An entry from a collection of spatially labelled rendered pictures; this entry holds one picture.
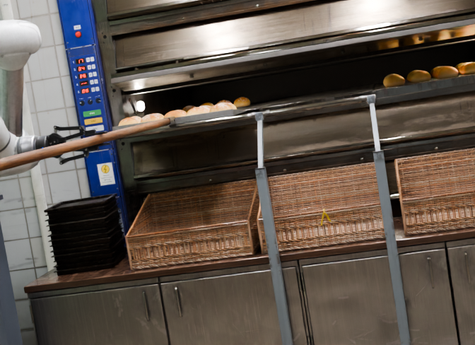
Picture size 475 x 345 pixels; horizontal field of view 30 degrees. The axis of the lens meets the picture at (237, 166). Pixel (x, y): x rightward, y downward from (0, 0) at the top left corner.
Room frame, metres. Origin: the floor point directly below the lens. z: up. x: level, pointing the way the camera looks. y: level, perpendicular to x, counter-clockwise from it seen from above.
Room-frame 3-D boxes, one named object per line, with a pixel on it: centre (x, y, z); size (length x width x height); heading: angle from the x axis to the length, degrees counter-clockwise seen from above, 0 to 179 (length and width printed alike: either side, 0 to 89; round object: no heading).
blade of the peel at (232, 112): (4.06, 0.22, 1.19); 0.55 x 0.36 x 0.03; 80
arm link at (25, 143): (2.94, 0.66, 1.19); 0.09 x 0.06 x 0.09; 170
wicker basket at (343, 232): (3.88, -0.35, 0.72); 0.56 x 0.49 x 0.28; 81
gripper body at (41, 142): (2.93, 0.59, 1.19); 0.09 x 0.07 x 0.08; 80
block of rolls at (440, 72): (4.48, -1.04, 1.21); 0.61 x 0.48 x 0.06; 170
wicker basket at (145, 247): (3.98, 0.22, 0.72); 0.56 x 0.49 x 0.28; 80
